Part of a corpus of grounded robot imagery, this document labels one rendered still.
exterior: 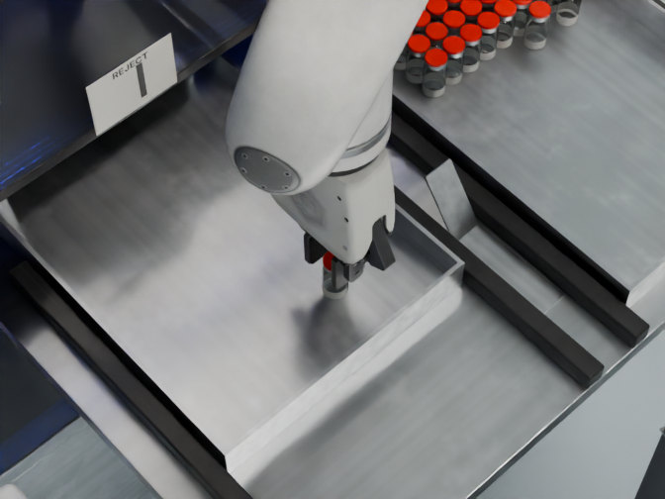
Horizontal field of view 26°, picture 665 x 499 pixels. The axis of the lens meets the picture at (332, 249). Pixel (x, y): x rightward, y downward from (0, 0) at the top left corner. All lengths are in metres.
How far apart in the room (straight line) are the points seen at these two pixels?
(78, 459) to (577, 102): 0.64
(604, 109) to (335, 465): 0.44
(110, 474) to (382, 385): 0.54
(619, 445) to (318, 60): 1.41
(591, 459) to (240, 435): 1.07
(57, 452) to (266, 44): 0.76
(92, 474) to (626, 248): 0.66
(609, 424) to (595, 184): 0.92
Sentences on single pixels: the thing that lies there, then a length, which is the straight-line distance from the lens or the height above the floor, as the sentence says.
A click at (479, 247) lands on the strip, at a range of 1.25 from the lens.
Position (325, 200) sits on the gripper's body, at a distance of 1.06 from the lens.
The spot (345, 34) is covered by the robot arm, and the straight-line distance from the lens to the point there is 0.84.
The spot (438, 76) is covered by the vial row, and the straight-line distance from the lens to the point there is 1.32.
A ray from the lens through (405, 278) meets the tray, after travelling 1.23.
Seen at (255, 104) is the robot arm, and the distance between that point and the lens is 0.87.
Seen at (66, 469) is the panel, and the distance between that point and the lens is 1.56.
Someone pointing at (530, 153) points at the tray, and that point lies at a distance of 1.32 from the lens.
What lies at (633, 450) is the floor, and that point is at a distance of 2.17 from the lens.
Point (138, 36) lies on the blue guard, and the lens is 1.15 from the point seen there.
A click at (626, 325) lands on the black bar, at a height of 0.90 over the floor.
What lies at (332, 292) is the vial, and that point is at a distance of 1.21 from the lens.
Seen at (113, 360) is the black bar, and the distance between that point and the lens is 1.18.
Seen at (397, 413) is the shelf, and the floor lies 0.88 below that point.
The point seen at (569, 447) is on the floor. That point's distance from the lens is 2.16.
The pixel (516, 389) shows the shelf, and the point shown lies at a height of 0.88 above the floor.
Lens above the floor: 1.92
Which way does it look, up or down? 56 degrees down
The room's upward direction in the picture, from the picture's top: straight up
